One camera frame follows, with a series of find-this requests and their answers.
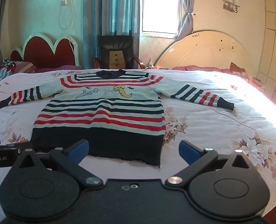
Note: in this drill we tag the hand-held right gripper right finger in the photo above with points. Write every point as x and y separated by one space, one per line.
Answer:
188 151

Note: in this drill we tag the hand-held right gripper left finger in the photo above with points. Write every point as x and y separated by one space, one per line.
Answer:
78 148

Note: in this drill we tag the striped knit sweater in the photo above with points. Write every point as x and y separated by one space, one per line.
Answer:
100 112

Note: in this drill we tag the floral bed sheet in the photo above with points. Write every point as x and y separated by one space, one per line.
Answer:
210 121

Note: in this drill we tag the striped pillow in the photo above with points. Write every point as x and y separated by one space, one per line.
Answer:
21 68

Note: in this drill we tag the shiny gift bow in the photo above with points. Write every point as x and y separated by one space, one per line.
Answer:
7 62

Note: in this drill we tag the purple-pink bedding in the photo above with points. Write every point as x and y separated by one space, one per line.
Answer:
58 69

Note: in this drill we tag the pink blanket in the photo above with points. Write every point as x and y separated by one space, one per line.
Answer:
198 68

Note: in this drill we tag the red printed pillow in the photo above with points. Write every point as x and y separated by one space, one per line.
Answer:
239 70

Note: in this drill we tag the pump bottle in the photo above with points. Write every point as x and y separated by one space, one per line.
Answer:
150 62

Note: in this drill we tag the small wooden drawer chest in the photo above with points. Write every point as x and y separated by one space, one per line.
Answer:
117 59

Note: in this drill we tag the red heart-shaped headboard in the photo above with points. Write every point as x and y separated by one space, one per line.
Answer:
47 51

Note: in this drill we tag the cream round headboard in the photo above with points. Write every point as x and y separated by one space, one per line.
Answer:
205 49

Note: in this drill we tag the black leather armchair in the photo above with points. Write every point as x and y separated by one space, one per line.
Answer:
105 47

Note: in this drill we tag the teal curtain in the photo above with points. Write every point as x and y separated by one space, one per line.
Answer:
114 7

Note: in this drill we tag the window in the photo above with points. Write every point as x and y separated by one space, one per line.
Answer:
160 7

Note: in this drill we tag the grey tied curtain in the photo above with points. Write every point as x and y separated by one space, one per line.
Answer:
187 2

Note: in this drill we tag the wall socket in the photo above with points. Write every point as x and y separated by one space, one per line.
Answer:
63 2

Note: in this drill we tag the twin-shade wall lamp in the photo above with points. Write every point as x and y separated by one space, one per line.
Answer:
231 3

